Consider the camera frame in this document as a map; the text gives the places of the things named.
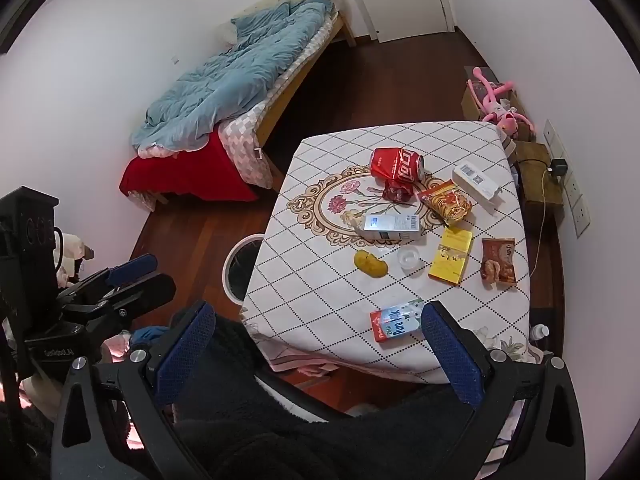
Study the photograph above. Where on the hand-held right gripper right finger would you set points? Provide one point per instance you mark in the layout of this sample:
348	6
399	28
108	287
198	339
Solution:
450	355

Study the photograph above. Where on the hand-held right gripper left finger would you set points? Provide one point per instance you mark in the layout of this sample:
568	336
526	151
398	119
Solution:
185	355

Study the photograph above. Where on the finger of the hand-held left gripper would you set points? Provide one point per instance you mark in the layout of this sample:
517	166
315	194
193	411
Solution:
150	292
132	265

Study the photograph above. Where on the white trash bin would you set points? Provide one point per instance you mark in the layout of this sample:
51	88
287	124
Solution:
229	270

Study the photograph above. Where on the orange noodle snack packet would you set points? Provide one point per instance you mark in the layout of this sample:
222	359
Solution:
447	204

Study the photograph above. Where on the red wrapper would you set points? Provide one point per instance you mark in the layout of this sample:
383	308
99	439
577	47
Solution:
396	192

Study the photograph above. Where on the red soda can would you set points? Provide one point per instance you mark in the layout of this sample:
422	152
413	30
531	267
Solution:
395	164

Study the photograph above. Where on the blue cloth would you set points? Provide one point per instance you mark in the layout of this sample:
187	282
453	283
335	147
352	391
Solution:
147	335

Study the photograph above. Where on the white and brown plush toy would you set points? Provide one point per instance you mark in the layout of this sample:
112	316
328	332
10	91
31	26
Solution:
75	247

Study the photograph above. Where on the red and blue milk carton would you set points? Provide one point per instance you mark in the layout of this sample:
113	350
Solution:
395	321

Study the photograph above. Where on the small clear bottle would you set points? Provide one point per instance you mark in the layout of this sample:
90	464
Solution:
540	332

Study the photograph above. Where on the yellow flat box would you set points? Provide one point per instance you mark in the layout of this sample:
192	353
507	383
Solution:
450	257

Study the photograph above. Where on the brown snack packet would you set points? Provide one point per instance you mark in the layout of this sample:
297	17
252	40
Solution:
497	262

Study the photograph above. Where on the small clear plastic cup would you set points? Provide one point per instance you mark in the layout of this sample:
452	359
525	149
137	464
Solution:
408	259

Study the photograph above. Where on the red blanket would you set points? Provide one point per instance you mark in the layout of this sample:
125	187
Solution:
190	175

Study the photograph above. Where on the yellow squashy toy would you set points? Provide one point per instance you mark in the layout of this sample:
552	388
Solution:
370	263

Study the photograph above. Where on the white and blue box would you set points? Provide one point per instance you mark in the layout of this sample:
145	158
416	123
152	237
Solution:
387	227

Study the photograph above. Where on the bed with blankets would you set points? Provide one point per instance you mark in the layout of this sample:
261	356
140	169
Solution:
245	135

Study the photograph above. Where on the long white box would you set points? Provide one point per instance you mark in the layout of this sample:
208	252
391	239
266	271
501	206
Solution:
475	182

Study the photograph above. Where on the wooden stool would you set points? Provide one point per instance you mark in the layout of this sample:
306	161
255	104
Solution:
532	180

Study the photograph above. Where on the light blue duvet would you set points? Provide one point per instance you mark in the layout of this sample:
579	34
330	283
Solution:
225	80

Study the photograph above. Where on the black charger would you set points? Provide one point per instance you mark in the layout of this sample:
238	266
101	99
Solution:
558	168

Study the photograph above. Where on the bed with blue quilt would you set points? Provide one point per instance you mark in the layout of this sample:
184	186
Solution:
280	105

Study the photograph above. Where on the white pillow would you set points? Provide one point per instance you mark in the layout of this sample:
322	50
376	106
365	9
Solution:
225	34

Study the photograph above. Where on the cardboard box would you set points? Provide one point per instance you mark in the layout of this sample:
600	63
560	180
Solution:
470	102

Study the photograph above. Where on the white door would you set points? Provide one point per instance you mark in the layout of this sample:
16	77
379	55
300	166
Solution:
400	0

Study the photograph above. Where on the white wall sockets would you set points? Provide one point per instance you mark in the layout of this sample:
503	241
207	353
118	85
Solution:
575	195

